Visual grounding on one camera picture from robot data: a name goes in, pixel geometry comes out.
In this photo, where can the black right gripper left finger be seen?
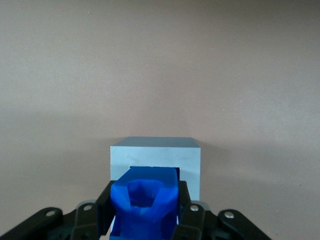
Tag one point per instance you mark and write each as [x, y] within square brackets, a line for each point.
[82, 222]

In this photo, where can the blue plastic part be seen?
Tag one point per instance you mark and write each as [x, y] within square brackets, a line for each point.
[145, 220]

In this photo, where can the gray cube base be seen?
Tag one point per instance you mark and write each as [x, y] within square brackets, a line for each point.
[155, 153]

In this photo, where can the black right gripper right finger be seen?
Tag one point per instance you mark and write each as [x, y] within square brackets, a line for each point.
[197, 222]

